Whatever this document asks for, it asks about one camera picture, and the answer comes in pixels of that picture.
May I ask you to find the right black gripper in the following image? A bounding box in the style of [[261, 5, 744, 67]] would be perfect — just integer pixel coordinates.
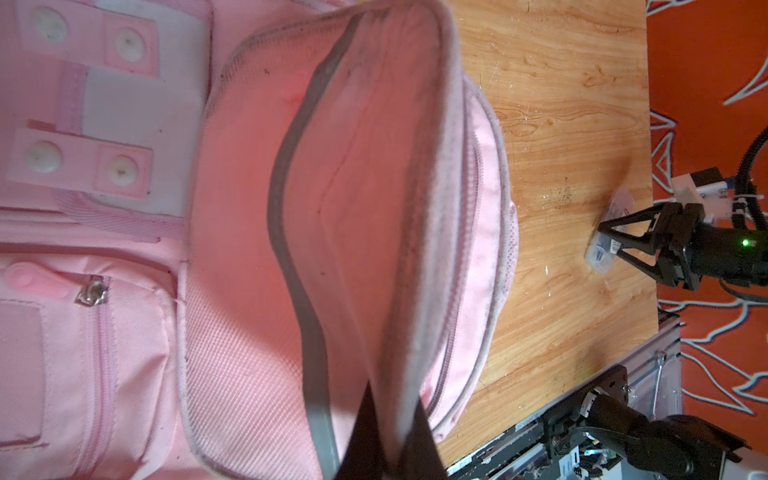
[[597, 202, 767, 290]]

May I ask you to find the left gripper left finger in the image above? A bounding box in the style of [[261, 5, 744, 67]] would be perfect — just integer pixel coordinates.
[[335, 386, 384, 480]]

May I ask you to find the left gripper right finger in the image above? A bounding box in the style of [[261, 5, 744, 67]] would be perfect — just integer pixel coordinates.
[[395, 407, 448, 480]]

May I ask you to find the clear eraser box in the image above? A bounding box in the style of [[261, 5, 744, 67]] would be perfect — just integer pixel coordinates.
[[585, 185, 635, 274]]

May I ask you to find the pink student backpack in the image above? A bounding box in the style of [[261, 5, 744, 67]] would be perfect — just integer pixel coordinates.
[[1, 1, 519, 479]]

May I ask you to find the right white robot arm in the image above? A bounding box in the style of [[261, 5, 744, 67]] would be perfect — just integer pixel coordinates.
[[576, 131, 767, 479]]

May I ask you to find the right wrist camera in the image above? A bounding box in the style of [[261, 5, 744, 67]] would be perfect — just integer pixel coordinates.
[[671, 167, 730, 208]]

